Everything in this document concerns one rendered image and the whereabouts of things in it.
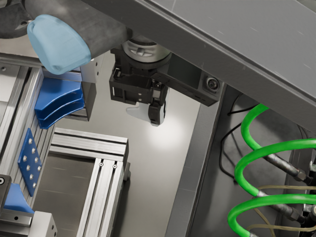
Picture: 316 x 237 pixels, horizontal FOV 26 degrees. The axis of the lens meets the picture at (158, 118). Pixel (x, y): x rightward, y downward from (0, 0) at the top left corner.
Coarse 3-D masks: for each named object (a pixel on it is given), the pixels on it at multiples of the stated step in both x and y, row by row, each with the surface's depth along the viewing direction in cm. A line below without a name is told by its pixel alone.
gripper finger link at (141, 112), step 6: (132, 108) 108; (138, 108) 108; (144, 108) 107; (162, 108) 107; (132, 114) 110; (138, 114) 109; (144, 114) 109; (162, 114) 109; (162, 120) 110; (156, 126) 112
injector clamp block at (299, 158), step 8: (296, 152) 138; (304, 152) 138; (312, 152) 138; (296, 160) 137; (304, 160) 137; (304, 168) 136; (288, 176) 137; (288, 184) 134; (296, 184) 134; (304, 184) 134; (288, 192) 133; (296, 192) 133; (304, 192) 133; (296, 208) 132; (280, 216) 134; (280, 224) 130; (288, 224) 130; (296, 224) 130; (280, 232) 129; (288, 232) 129; (296, 232) 129
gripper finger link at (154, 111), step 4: (156, 100) 102; (152, 104) 102; (156, 104) 102; (152, 108) 102; (156, 108) 102; (160, 108) 105; (148, 112) 103; (152, 112) 103; (156, 112) 103; (152, 116) 104; (156, 116) 104; (152, 120) 105; (156, 120) 105; (156, 124) 108
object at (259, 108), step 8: (248, 112) 112; (256, 112) 110; (248, 120) 113; (248, 128) 115; (248, 136) 117; (248, 144) 119; (256, 144) 120; (272, 160) 121; (280, 160) 122; (280, 168) 123; (288, 168) 123; (296, 168) 124; (296, 176) 124; (304, 176) 124
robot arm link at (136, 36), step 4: (132, 32) 91; (136, 32) 86; (132, 36) 86; (136, 36) 89; (140, 36) 89; (132, 40) 90; (136, 40) 90; (140, 40) 90; (144, 40) 90; (148, 40) 89; (140, 44) 90; (144, 44) 90; (148, 44) 90; (152, 44) 90; (156, 44) 91
